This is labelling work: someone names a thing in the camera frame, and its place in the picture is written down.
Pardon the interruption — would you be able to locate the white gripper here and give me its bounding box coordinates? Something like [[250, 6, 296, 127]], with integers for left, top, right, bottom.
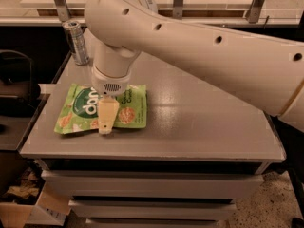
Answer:
[[91, 42, 140, 135]]

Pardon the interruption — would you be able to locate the green rice chip bag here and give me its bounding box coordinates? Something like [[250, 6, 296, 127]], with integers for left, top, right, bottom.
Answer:
[[54, 84, 147, 134]]

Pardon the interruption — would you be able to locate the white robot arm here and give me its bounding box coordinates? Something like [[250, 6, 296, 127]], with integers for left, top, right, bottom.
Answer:
[[85, 0, 304, 131]]

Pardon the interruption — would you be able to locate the silver drink can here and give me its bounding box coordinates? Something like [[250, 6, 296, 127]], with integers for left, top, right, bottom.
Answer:
[[62, 20, 89, 66]]

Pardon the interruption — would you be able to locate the black chair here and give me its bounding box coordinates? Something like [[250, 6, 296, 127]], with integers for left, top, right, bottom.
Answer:
[[0, 49, 41, 117]]

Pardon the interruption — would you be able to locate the grey drawer cabinet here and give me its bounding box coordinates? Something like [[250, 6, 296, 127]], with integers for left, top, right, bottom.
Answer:
[[21, 54, 285, 228]]

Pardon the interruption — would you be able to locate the cardboard box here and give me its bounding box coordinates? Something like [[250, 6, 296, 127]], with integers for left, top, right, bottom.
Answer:
[[0, 184, 70, 228]]

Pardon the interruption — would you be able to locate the left metal shelf bracket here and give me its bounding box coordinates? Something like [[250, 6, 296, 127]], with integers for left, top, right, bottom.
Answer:
[[54, 0, 70, 22]]

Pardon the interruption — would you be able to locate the metal shelf bracket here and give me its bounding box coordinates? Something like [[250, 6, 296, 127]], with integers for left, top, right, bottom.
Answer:
[[172, 0, 183, 20], [54, 0, 70, 22], [245, 0, 265, 24]]

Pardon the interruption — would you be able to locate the middle metal shelf bracket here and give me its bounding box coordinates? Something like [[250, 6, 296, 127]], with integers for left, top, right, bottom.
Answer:
[[172, 0, 183, 20]]

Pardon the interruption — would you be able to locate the right metal shelf bracket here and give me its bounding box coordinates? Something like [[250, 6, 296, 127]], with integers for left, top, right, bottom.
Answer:
[[245, 0, 265, 24]]

